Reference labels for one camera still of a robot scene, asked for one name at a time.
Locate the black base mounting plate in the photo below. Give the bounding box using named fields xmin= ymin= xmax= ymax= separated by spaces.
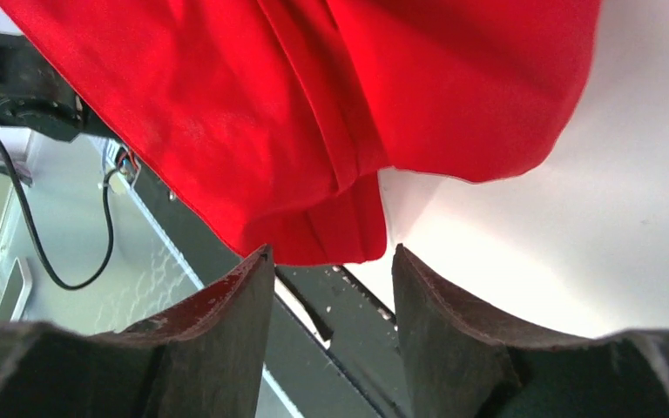
xmin=101 ymin=141 xmax=412 ymax=417

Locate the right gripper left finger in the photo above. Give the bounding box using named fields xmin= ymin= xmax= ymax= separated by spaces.
xmin=0 ymin=246 xmax=275 ymax=417

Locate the red jacket black lining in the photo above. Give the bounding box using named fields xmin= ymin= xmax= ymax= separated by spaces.
xmin=0 ymin=1 xmax=601 ymax=266

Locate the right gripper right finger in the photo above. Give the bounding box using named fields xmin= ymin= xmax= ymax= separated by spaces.
xmin=392 ymin=246 xmax=669 ymax=417

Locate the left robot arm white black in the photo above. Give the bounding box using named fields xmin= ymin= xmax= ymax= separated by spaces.
xmin=0 ymin=32 xmax=119 ymax=143

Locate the left camera black cable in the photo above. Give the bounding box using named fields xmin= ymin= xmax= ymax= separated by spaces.
xmin=0 ymin=122 xmax=118 ymax=292

